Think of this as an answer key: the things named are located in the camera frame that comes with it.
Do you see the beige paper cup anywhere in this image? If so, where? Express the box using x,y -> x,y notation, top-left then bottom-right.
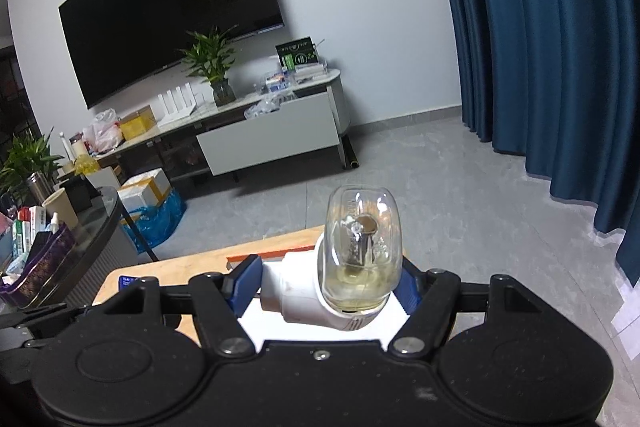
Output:
42,187 -> 78,230

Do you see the white TV cabinet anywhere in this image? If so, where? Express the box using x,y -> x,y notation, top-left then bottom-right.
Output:
99,68 -> 356,183

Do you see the black round glass side table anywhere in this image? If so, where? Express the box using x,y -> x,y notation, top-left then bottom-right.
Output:
0,185 -> 162,318

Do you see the green plant in metal pot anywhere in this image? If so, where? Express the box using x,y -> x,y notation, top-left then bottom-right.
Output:
1,130 -> 62,202

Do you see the white router with antennas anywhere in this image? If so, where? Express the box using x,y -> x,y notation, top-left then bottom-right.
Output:
157,82 -> 205,129

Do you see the blue plastic bag on floor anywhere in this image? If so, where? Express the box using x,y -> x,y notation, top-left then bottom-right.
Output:
130,188 -> 186,248

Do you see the purple storage box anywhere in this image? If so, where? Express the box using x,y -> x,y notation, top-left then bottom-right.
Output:
1,223 -> 76,308

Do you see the green and black display box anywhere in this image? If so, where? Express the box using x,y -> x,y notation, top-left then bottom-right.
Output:
276,37 -> 319,72

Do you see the white plastic bag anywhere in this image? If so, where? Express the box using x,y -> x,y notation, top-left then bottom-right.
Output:
82,108 -> 124,154

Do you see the orange and white tray box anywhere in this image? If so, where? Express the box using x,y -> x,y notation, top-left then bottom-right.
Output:
240,249 -> 408,349

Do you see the dark blue curtain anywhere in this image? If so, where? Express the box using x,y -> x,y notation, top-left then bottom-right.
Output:
449,0 -> 639,283

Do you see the yellow box on cabinet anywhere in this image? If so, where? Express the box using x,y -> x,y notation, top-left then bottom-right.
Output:
118,105 -> 156,141

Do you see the cardboard box on floor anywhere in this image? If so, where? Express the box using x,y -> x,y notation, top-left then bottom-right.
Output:
117,168 -> 171,216

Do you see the potted bamboo plant on cabinet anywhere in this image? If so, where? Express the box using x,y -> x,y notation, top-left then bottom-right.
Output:
180,27 -> 236,107

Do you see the large black wall television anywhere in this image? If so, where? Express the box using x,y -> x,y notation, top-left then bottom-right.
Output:
58,0 -> 283,107

